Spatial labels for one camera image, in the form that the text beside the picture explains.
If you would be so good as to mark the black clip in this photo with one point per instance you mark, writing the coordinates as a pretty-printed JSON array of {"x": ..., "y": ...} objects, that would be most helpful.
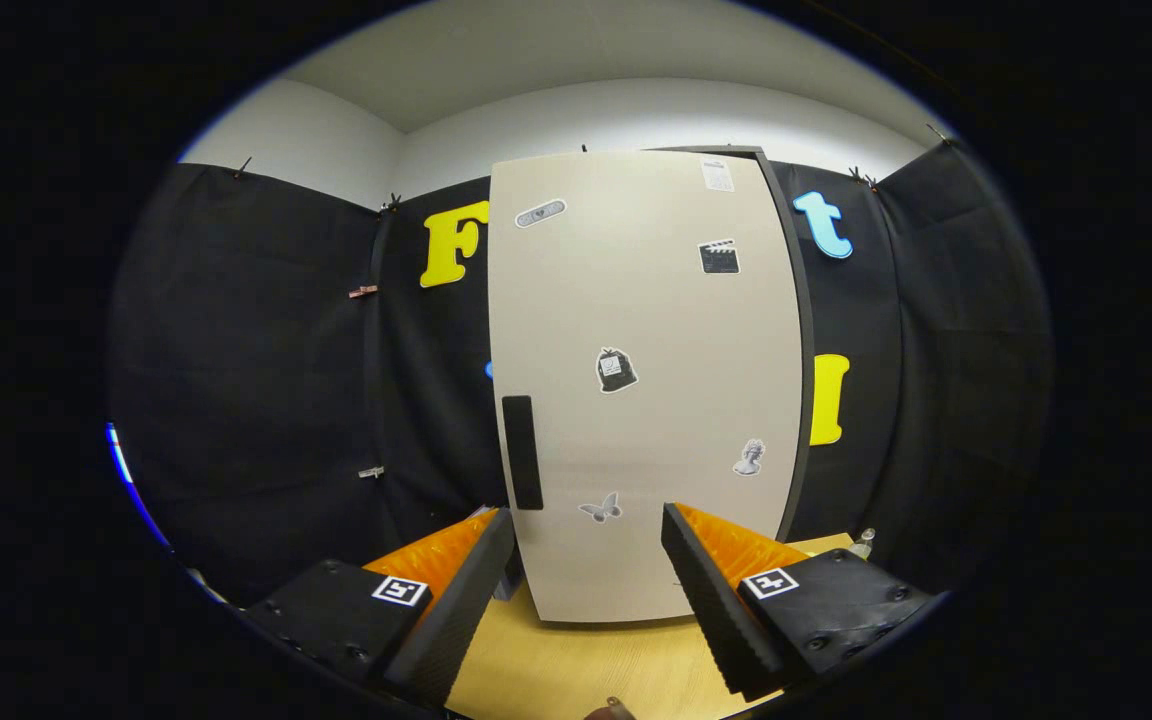
[
  {"x": 862, "y": 179},
  {"x": 393, "y": 203},
  {"x": 936, "y": 133},
  {"x": 242, "y": 166}
]

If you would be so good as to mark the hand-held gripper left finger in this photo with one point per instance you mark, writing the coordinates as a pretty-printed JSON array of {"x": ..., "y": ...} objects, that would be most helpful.
[{"x": 461, "y": 620}]

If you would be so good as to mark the black backdrop cloth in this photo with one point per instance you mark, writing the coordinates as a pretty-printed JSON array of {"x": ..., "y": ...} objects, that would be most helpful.
[{"x": 256, "y": 380}]

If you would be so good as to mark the green bottle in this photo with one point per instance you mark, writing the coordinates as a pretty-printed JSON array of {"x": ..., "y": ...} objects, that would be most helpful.
[{"x": 864, "y": 545}]

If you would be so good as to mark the dark grey shoe cabinet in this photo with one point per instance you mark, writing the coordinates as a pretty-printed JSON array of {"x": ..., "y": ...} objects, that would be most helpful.
[{"x": 806, "y": 350}]

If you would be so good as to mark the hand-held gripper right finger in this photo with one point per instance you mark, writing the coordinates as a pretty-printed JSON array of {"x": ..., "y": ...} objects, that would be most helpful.
[{"x": 716, "y": 610}]

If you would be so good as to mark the computer monitor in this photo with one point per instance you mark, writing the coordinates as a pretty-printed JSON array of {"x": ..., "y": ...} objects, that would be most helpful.
[{"x": 119, "y": 455}]

